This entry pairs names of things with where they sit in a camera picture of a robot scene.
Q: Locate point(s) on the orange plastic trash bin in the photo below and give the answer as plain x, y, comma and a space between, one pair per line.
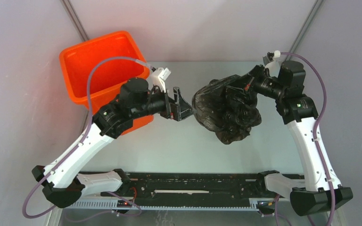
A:
96, 69

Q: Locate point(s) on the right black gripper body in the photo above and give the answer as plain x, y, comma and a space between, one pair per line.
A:
256, 80

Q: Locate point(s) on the left metal corner strip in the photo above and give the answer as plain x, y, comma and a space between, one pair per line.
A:
75, 20

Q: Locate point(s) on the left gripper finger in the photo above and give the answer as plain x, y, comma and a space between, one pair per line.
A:
185, 112
179, 101

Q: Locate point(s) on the right small circuit board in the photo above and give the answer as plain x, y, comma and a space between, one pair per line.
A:
266, 208

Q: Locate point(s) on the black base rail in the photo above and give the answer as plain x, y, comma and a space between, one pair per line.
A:
196, 191

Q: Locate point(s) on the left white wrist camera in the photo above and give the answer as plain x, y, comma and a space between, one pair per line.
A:
159, 77

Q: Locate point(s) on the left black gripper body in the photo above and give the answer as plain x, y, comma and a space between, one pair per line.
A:
172, 109

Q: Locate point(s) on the right metal corner strip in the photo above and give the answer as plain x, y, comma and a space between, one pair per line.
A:
316, 8

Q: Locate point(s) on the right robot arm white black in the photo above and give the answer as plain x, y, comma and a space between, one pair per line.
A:
322, 191

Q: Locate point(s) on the black plastic trash bag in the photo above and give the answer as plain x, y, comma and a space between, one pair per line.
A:
225, 108

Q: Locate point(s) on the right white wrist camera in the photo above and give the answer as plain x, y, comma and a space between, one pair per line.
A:
271, 63

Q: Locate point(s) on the left small circuit board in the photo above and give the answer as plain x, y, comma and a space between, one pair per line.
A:
124, 204

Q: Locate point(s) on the small circuit board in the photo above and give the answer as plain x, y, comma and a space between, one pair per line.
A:
124, 204
266, 208

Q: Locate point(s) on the metal corner strip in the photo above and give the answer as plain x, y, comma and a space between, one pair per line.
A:
316, 8
75, 20

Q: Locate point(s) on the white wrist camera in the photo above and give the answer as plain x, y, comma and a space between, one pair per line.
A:
159, 77
271, 63

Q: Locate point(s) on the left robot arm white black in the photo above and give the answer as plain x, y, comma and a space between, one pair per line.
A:
63, 183

